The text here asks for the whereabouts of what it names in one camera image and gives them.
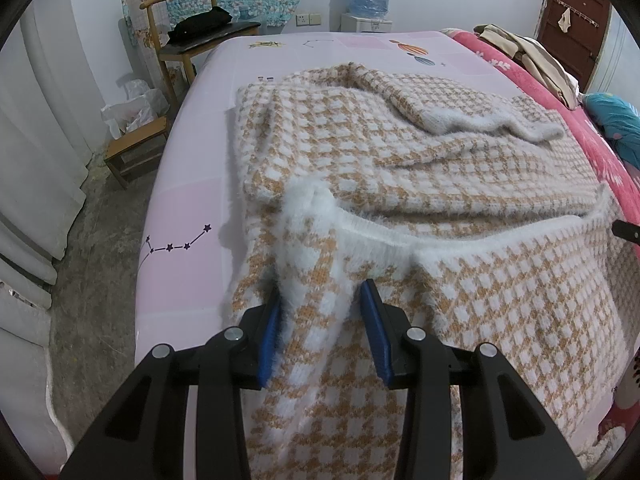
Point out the black bag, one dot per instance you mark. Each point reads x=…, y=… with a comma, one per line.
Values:
x=200, y=25

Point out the beige clothes pile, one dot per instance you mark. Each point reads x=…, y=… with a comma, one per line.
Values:
x=540, y=65

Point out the wall socket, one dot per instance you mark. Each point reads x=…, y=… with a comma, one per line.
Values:
x=308, y=19

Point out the beige white houndstooth coat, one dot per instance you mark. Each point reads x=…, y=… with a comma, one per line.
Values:
x=450, y=185

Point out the small wooden stool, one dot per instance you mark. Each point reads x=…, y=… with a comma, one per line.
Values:
x=135, y=137

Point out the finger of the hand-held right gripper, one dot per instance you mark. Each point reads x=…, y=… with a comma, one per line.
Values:
x=629, y=231

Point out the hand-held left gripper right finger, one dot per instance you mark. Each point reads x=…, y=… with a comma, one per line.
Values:
x=375, y=330

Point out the pink red printed blanket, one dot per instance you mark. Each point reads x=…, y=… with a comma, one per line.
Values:
x=600, y=145

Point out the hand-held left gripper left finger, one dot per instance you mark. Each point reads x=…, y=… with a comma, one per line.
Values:
x=270, y=340

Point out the lavender printed bed sheet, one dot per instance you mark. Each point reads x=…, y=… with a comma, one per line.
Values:
x=190, y=200

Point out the wooden chair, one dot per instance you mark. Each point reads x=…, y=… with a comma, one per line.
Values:
x=210, y=40

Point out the beige cloth on hook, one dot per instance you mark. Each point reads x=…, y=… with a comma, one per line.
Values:
x=564, y=20

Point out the white plastic bag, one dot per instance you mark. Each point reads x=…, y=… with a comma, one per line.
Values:
x=135, y=105

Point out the white water dispenser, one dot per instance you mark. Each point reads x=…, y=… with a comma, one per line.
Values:
x=362, y=23

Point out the white curtain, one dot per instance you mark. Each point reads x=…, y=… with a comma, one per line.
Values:
x=35, y=135

